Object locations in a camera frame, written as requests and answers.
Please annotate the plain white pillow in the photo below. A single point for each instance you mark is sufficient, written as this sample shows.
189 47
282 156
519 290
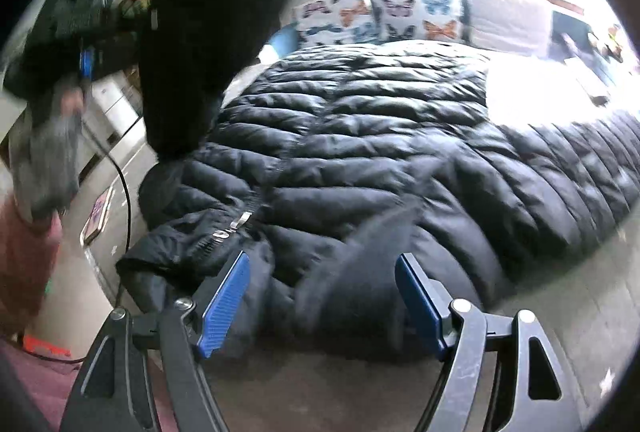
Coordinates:
522 26

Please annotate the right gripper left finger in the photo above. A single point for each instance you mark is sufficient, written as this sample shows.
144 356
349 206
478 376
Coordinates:
113 390

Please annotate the red sleeved left forearm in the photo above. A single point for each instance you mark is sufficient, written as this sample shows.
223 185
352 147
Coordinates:
28 255

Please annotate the white refrigerator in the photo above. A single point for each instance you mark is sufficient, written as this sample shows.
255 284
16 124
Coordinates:
118 100

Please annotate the black puffer down jacket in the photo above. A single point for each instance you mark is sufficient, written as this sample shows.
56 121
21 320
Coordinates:
338 159

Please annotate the blue bed headboard cushion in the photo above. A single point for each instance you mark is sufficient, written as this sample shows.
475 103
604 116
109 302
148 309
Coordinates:
568 31

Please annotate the right butterfly pillow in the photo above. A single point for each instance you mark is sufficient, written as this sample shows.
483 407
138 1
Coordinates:
439 20

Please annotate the grey quilted star mattress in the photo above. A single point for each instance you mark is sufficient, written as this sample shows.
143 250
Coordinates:
375 202

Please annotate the butterfly pillow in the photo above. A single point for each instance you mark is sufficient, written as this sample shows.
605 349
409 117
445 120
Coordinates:
335 22
439 20

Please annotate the gloved left hand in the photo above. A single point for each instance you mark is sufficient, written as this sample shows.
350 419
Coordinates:
43 151

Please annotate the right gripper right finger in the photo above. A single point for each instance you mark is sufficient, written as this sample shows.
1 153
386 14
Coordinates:
530 390

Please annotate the left butterfly pillow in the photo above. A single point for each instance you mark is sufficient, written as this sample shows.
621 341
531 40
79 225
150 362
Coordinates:
335 22

